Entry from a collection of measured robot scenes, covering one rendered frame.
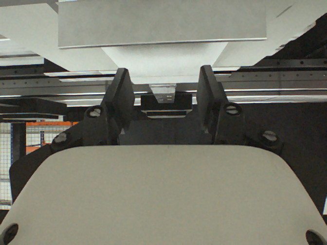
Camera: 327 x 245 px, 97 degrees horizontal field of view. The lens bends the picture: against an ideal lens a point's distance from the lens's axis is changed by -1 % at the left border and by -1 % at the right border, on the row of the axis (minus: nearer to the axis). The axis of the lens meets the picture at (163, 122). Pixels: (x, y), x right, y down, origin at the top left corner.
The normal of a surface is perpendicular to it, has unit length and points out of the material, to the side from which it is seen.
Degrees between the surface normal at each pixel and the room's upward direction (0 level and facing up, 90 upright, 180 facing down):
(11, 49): 0
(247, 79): 90
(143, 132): 90
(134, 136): 90
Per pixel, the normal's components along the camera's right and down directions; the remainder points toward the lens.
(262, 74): -0.05, -0.01
